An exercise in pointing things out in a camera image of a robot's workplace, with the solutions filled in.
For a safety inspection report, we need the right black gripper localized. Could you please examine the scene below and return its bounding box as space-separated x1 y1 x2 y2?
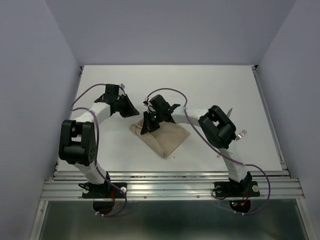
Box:
140 110 163 135

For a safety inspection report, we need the beige cloth napkin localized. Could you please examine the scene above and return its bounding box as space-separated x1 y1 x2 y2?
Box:
129 119 191 159

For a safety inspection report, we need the pink handled fork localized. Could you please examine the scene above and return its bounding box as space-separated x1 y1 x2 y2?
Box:
216 128 249 159

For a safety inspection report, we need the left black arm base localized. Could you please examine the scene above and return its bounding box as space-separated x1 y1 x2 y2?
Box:
78 181 125 199

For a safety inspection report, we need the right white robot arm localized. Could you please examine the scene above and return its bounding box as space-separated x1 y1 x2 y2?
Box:
140 94 252 195

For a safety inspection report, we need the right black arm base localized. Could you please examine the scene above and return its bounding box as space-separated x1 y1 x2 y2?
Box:
211 172 260 200

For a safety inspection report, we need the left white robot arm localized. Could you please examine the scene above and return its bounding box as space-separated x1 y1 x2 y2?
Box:
58 83 140 197

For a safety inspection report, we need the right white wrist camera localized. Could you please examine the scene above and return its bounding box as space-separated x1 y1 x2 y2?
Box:
143 100 155 113

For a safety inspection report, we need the pink handled knife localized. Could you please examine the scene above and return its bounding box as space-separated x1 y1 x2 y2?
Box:
226 108 233 117

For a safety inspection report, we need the aluminium front rail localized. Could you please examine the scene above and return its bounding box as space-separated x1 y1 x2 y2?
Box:
29 165 317 240

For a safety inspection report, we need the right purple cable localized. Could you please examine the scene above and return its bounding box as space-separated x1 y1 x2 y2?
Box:
146 87 271 217

